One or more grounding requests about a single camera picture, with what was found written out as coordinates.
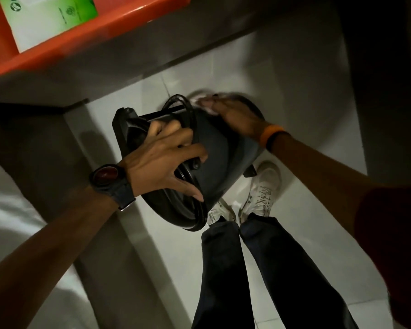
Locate orange wristband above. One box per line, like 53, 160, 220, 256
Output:
259, 125, 285, 150

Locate white shoe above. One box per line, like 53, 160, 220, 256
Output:
239, 161, 282, 224
207, 199, 239, 226

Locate white right shoe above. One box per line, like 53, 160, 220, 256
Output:
239, 161, 282, 224

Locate person's left hand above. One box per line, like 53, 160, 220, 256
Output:
118, 119, 210, 203

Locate dark blue trousers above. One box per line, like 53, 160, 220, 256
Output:
191, 214, 359, 329

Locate dark grey electric cooker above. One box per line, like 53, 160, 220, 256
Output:
112, 94, 266, 233

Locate dark red sleeve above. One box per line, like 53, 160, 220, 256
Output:
354, 186, 411, 329

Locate black wristwatch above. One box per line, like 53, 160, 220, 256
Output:
89, 163, 137, 212

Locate white cloth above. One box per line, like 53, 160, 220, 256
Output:
188, 89, 220, 116

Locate person's right forearm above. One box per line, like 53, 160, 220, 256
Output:
271, 133, 375, 245

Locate orange plastic tray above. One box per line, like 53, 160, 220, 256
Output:
0, 0, 192, 76

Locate white left shoe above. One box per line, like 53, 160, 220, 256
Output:
207, 199, 239, 226

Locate person's right hand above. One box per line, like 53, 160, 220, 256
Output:
195, 94, 271, 144

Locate black power cable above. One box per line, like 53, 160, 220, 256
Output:
162, 94, 208, 228

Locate white and green box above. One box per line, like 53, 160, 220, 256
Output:
0, 0, 98, 54

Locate person's left forearm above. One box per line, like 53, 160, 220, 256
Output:
0, 186, 120, 329

